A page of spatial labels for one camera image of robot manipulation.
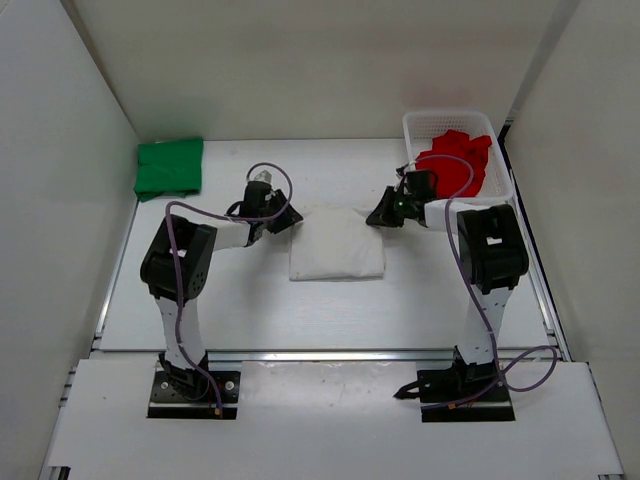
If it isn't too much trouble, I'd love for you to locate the red t shirt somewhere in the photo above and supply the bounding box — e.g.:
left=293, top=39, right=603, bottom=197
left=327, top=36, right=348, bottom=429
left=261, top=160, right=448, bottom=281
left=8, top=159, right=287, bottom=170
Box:
left=415, top=129, right=493, bottom=199

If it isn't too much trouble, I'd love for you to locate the white t shirt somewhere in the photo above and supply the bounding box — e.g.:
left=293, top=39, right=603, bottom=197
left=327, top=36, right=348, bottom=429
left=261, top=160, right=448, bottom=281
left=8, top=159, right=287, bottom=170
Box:
left=289, top=207, right=385, bottom=281

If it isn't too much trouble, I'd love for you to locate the green t shirt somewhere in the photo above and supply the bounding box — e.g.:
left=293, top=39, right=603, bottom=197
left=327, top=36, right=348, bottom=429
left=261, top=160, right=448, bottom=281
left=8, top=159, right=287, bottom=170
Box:
left=134, top=138, right=204, bottom=202

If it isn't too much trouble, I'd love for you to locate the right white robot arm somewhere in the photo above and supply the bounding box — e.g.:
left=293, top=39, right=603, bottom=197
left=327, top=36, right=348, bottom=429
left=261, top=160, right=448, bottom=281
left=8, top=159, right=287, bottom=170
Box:
left=366, top=168, right=529, bottom=400

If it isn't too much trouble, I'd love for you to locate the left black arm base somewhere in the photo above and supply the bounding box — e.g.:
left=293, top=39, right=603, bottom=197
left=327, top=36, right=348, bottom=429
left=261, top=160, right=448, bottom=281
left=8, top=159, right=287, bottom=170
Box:
left=147, top=363, right=241, bottom=420

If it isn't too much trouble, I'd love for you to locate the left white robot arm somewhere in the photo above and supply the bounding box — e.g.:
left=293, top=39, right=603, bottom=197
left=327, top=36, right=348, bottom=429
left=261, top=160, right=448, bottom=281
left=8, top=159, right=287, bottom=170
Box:
left=140, top=163, right=303, bottom=400

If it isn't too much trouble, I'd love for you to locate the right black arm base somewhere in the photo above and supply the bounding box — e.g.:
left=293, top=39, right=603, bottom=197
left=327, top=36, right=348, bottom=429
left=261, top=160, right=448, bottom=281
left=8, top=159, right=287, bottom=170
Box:
left=394, top=359, right=515, bottom=423

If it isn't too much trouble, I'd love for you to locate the white plastic basket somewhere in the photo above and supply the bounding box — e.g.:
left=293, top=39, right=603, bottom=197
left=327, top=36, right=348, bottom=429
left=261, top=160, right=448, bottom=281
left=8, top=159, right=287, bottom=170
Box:
left=402, top=109, right=514, bottom=205

